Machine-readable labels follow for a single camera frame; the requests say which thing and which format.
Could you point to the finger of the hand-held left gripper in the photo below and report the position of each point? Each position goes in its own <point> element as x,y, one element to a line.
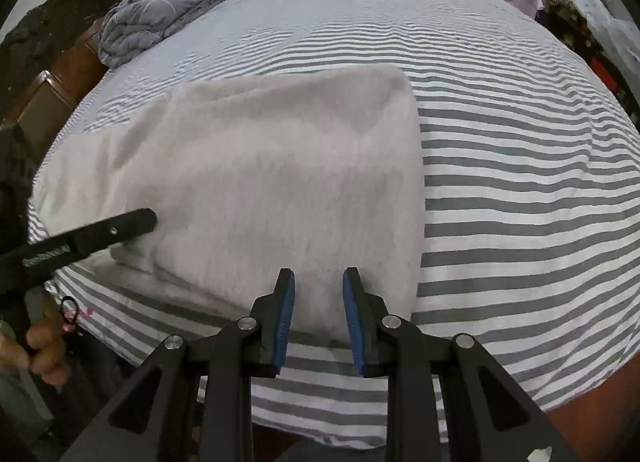
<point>120,229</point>

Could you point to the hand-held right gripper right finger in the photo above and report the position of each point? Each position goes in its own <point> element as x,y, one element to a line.
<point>354,327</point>

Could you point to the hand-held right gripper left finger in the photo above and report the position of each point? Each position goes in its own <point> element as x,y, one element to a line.
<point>282,324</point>

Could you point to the beige pants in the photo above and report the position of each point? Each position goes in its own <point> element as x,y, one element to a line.
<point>250,181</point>

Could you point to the person's left hand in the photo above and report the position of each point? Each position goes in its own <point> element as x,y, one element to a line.
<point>47,347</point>

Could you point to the dark wooden headboard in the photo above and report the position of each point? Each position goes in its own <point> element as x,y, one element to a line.
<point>65,71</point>

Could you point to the bed with grey striped sheet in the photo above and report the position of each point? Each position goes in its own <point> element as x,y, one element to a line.
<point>500,222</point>

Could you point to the blue-grey duvet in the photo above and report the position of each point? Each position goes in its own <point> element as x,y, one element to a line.
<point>155,16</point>

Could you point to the light blue plastic cover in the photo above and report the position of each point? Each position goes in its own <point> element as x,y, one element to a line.
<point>610,31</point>

